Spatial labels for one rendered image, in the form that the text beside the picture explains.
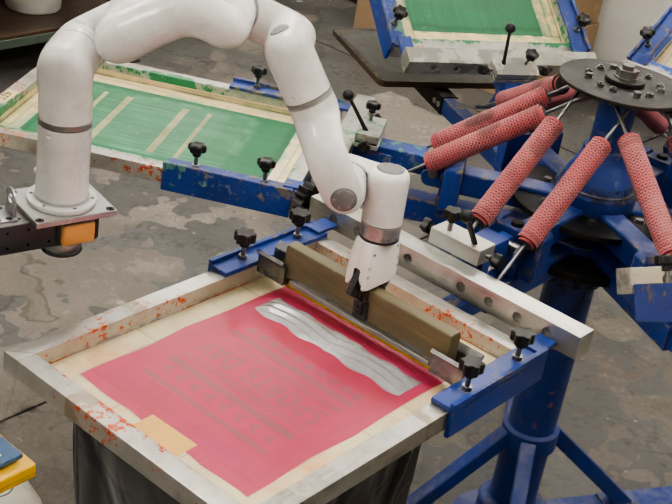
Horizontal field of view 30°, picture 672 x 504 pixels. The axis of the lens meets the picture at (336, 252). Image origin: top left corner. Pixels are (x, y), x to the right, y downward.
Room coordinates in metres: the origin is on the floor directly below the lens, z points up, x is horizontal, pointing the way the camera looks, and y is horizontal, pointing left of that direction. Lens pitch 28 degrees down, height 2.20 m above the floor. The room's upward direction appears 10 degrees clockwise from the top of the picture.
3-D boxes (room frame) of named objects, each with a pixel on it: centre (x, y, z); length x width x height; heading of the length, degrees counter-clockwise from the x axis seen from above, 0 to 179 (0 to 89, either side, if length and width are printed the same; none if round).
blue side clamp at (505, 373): (1.91, -0.31, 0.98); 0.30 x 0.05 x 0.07; 143
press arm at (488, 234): (2.33, -0.28, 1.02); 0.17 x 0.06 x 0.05; 143
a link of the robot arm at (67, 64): (2.04, 0.51, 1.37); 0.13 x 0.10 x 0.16; 1
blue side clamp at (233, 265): (2.24, 0.13, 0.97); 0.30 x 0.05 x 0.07; 143
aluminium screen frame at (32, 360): (1.88, 0.05, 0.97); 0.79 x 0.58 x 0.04; 143
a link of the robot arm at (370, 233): (2.05, -0.08, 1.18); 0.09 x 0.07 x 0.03; 143
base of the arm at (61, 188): (2.05, 0.52, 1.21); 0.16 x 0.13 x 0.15; 40
